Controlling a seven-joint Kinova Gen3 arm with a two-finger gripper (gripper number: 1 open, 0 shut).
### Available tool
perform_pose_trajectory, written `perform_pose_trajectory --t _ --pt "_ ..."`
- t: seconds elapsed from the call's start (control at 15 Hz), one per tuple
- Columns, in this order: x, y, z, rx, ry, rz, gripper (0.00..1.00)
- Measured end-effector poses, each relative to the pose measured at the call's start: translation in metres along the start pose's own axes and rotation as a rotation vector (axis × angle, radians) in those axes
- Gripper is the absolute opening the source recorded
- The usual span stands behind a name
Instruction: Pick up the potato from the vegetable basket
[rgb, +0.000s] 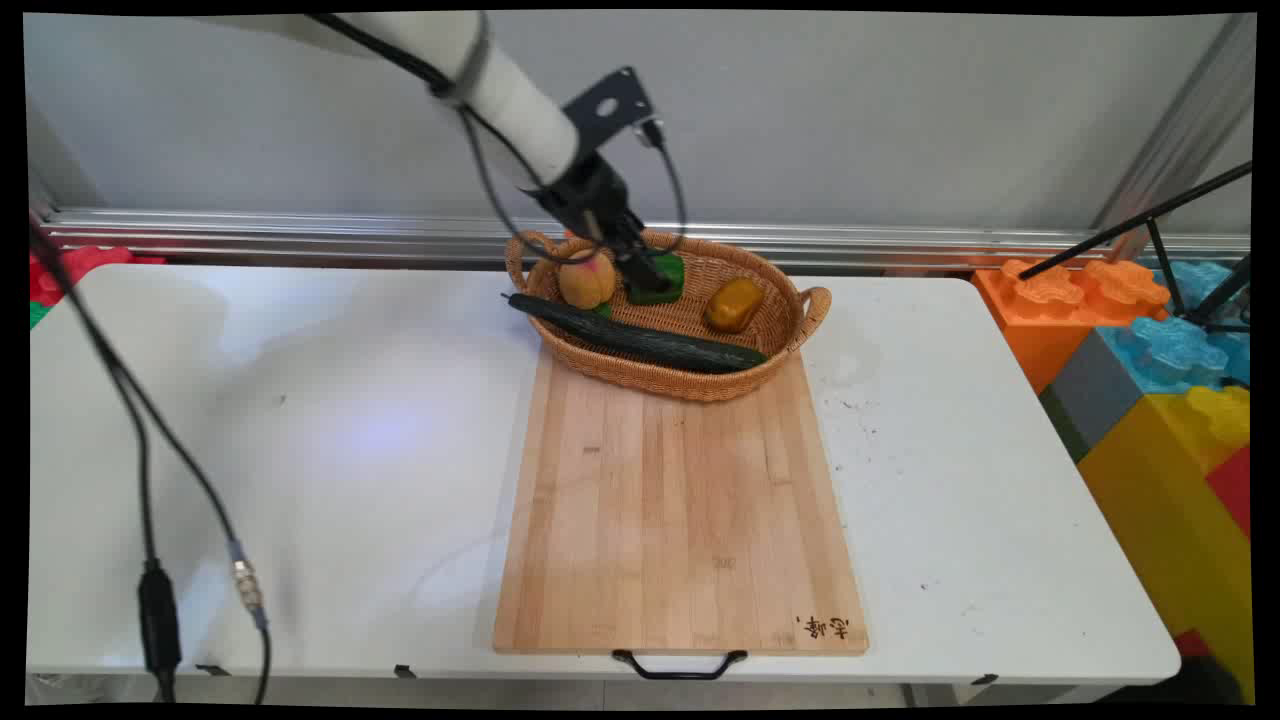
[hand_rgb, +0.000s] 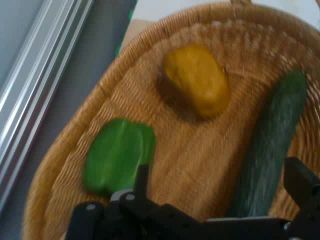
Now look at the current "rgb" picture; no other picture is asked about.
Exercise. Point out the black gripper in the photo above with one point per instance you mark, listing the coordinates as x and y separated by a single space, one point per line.
585 190

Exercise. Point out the green toy bell pepper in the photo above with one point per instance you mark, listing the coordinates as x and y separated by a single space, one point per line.
668 275

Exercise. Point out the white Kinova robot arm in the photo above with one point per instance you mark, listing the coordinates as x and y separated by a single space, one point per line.
500 90

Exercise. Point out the yellow pink toy peach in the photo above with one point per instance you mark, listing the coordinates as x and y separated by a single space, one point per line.
585 285

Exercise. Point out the dark green cucumber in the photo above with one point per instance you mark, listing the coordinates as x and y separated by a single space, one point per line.
640 342

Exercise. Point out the orange toy bell pepper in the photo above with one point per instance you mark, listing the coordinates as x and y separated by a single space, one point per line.
733 305

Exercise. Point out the woven wicker basket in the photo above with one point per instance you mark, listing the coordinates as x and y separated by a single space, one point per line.
700 385

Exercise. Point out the wooden cutting board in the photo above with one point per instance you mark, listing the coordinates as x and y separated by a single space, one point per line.
680 520

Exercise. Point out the orange giant building block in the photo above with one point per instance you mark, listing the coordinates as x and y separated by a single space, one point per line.
1040 310

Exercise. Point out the grey giant building block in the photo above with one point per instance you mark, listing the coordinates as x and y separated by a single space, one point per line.
1095 395

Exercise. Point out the black tripod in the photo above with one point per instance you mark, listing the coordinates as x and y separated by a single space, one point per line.
1160 212

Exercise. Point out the red bumpy block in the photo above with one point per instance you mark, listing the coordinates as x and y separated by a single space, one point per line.
75 265

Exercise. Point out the blue giant building block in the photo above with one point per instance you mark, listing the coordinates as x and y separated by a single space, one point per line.
1170 345

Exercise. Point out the green block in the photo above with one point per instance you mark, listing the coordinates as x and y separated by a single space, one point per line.
36 314

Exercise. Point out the yellow giant building block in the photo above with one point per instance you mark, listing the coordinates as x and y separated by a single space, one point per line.
1170 510

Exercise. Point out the red giant building block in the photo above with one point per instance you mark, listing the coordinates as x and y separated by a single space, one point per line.
1232 490

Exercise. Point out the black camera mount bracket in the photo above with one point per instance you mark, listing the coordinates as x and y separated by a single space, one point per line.
607 105

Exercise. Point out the aluminium rail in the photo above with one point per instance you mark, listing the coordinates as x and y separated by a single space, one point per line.
300 235

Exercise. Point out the aluminium frame post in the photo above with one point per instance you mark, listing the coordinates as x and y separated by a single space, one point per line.
1180 130

